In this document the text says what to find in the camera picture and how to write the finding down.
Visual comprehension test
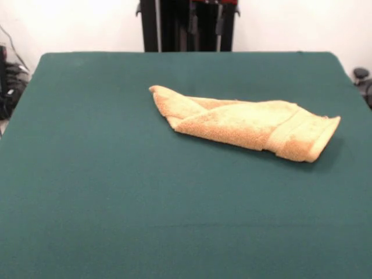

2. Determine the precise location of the thin grey cable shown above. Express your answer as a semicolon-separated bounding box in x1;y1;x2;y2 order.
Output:
0;24;30;70

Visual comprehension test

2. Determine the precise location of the dark green table cloth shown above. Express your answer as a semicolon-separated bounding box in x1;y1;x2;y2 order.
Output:
0;51;372;279

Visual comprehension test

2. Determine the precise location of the tan terry towel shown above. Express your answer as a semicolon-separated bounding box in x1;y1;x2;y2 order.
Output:
148;84;341;163

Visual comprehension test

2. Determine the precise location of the dark stand base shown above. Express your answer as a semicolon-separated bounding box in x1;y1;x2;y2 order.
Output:
352;67;372;110
0;45;30;120

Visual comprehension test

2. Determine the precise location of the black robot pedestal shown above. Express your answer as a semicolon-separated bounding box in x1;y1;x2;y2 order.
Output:
135;0;241;53

